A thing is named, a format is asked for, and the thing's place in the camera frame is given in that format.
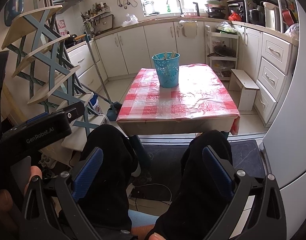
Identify small white wooden stool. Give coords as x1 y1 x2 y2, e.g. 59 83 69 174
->
228 69 260 112

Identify white shoes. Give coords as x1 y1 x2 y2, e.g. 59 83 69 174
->
40 154 59 170

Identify person's right leg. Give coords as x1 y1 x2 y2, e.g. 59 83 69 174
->
145 130 234 240

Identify light blue seat cushion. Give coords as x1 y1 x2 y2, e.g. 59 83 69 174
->
127 209 160 228

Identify person's left hand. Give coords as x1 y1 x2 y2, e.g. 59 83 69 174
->
0 167 43 214

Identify white drawer cabinet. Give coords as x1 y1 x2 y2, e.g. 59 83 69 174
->
65 40 109 93
233 24 294 128

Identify white storage trolley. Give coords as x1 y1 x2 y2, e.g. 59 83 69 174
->
204 24 240 81

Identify dish rack with pots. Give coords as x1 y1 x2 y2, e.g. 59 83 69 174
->
205 0 227 19

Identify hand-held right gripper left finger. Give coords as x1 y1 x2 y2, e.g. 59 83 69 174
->
19 147 104 240

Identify black flat device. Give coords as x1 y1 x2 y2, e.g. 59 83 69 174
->
132 189 171 202

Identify white plastic bag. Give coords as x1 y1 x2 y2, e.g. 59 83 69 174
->
122 14 139 28

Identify person's left leg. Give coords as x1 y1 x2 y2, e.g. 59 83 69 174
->
78 125 153 240

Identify white refrigerator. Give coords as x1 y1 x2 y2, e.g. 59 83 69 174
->
261 2 306 240

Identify white electric kettle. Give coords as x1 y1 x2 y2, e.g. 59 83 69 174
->
263 2 281 29

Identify black wok wooden handle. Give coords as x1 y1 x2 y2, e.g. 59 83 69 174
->
64 33 87 47

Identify chrome kitchen faucet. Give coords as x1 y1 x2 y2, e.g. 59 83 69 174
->
166 0 185 18

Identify white hanging bin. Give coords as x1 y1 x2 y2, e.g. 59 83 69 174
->
178 20 198 39

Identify bunch of wooden chopsticks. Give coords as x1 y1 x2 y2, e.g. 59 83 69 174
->
154 51 177 59

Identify bag of green vegetables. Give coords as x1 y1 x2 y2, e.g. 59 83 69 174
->
216 21 237 34

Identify metal-handled broom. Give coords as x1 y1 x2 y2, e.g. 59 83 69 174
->
80 83 119 111

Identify red pan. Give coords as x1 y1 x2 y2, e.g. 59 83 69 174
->
283 9 297 26

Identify wall rack with utensils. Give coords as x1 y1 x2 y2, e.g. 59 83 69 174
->
80 2 112 34

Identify dark frying pan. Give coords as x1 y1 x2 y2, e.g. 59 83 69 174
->
207 45 236 58

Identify red checkered plastic tablecloth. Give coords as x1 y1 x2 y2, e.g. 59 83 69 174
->
117 64 241 136

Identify person's leg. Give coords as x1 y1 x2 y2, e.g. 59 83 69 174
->
78 125 153 240
145 130 234 240

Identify dark floor mat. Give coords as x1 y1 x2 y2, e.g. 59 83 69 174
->
140 139 266 203

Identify white cable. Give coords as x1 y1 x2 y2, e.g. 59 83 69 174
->
135 182 172 202

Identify teal perforated plastic basket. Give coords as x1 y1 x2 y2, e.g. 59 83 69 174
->
152 52 180 89

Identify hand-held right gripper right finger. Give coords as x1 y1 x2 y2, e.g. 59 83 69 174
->
200 145 287 240

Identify steel cooking pot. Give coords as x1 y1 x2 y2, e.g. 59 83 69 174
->
248 5 265 26

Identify pink wall sticker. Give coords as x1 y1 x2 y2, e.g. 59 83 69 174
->
57 17 69 37

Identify red plastic bag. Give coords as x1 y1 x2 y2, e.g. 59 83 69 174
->
228 11 242 22

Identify white base cabinets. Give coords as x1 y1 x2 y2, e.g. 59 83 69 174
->
94 20 233 81

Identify clear plastic bag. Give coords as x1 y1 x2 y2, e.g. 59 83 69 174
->
284 24 300 41

